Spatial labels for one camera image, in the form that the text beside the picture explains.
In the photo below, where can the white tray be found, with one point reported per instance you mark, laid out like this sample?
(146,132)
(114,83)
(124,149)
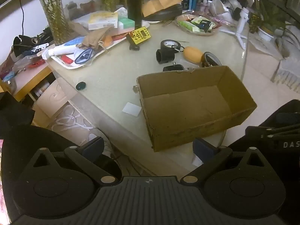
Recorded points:
(70,64)

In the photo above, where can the silver carabiner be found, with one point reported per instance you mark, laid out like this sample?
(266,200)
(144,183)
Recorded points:
(179,48)

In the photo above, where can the cardboard box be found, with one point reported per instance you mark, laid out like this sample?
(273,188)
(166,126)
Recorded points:
(187,107)

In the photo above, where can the blue swim goggles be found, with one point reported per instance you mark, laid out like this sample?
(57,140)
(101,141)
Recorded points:
(84,56)

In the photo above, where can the yellow white box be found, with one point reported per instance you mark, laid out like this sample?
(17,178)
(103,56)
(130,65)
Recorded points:
(103,20)

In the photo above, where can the black clamp with knob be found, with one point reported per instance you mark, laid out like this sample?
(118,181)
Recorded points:
(173,67)

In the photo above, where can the white blue tube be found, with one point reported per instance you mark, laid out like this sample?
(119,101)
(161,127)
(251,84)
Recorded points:
(63,49)

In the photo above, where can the black rectangular block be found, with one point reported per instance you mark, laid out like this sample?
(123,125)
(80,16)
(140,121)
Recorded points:
(165,56)

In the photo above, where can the black tape roll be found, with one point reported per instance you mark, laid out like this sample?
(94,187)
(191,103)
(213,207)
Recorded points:
(170,45)

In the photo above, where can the red packet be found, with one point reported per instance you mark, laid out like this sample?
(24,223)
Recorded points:
(66,59)

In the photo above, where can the wooden chopsticks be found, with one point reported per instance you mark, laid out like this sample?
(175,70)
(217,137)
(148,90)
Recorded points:
(166,23)

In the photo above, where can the white cabinet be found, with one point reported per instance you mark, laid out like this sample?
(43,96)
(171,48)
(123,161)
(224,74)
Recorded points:
(54,96)

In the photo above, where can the white plate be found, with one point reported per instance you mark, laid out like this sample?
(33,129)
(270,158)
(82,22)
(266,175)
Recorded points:
(152,24)

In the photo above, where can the dark green round cap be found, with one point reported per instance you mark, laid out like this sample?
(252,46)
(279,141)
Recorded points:
(81,86)

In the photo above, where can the orange oval ball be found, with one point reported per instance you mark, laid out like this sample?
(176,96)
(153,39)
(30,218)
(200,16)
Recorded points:
(192,54)

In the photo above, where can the white tripod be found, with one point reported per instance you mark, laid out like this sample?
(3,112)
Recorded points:
(240,25)

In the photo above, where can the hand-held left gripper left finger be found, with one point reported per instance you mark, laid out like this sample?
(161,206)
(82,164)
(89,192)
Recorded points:
(93,146)

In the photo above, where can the green white tissue pack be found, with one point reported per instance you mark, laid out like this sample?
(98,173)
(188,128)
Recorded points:
(125,24)

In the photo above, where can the black thermos bottle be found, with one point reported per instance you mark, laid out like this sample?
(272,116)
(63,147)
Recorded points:
(134,4)

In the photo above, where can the tall glass vase with plants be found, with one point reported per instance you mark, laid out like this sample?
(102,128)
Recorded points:
(55,16)

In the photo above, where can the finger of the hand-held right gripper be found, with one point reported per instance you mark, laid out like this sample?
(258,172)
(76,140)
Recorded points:
(288,117)
(269,131)

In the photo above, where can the thin wooden stick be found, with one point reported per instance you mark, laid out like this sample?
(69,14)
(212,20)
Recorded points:
(182,41)

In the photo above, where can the white paper square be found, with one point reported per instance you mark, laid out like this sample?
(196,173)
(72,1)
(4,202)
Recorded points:
(131,109)

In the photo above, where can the brown cloth pouch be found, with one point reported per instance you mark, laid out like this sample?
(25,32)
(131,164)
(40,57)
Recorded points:
(97,37)

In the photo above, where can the black white shoe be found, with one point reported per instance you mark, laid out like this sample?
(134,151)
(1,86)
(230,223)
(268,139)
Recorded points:
(30,43)

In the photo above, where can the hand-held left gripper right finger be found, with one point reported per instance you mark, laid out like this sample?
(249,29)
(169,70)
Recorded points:
(204,148)

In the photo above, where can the wooden side table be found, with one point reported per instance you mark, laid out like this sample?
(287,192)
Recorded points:
(25,79)

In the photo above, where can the black cloth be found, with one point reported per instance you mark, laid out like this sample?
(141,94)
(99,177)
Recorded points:
(14,112)

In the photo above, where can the plant in white pot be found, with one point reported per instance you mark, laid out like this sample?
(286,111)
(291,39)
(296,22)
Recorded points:
(266,31)

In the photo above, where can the grey fringed rug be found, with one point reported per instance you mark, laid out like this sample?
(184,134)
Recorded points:
(288,72)

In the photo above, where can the yellow handheld device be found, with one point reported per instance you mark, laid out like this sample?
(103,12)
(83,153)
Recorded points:
(140,35)

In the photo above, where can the black pan with envelope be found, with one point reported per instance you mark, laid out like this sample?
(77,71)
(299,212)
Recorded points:
(159,3)

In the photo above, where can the bowl of snack packets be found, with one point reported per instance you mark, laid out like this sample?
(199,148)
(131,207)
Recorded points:
(196,25)

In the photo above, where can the orange packet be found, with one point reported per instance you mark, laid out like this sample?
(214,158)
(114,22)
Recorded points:
(108,41)

